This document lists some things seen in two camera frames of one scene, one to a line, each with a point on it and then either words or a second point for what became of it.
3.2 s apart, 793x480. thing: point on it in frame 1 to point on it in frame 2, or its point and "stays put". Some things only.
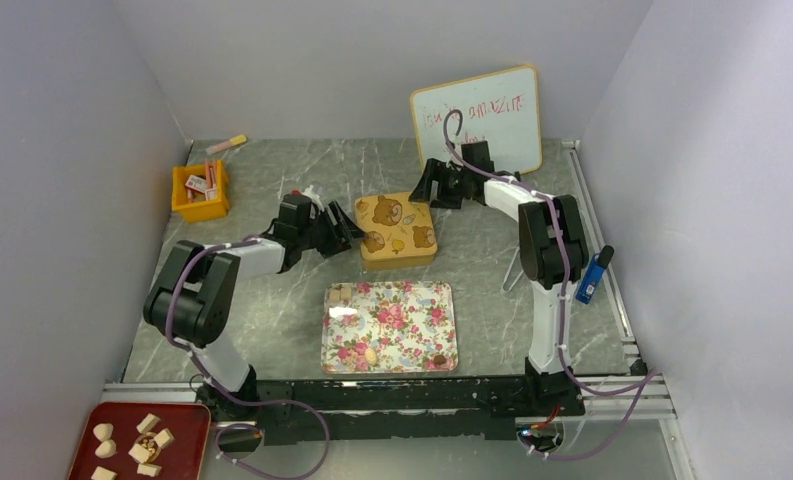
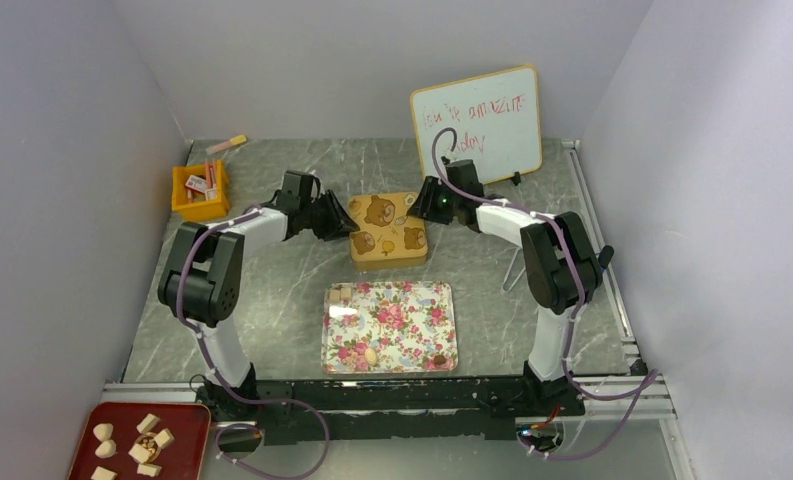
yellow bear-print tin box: (397, 228) stays put
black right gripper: (441, 182) to (432, 204)
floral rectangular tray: (410, 324) stays put
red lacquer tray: (142, 440) stays put
